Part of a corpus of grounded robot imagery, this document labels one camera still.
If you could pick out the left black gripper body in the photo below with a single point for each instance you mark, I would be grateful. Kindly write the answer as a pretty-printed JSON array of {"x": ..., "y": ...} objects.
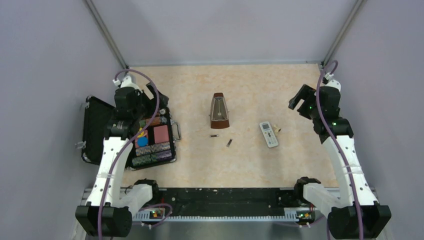
[{"x": 148, "y": 105}]

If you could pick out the blue round chip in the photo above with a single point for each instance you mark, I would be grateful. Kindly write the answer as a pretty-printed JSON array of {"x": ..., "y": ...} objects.
[{"x": 142, "y": 142}]

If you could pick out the pink card deck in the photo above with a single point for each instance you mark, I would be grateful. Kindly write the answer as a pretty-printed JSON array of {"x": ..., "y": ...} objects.
[{"x": 161, "y": 134}]

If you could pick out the brown wooden metronome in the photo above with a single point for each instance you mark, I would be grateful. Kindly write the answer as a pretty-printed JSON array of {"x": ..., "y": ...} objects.
[{"x": 219, "y": 114}]

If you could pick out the black poker chip case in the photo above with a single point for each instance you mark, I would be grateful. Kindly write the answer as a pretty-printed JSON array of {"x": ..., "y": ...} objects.
[{"x": 99, "y": 124}]

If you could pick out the white remote control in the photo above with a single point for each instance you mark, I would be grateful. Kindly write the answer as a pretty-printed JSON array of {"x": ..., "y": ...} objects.
[{"x": 269, "y": 135}]

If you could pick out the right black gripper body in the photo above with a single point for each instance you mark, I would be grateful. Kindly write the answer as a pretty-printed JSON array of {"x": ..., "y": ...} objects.
[{"x": 308, "y": 109}]

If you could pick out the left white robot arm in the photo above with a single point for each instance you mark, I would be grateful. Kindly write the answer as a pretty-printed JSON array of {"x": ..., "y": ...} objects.
[{"x": 109, "y": 165}]

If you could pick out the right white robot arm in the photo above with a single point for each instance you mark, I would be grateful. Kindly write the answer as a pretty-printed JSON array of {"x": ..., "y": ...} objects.
[{"x": 356, "y": 213}]

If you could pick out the small beige wooden piece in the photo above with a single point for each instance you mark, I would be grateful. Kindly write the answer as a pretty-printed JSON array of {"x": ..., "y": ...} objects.
[{"x": 276, "y": 128}]

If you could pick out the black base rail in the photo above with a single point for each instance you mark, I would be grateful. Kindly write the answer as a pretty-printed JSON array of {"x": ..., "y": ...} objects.
[{"x": 238, "y": 204}]

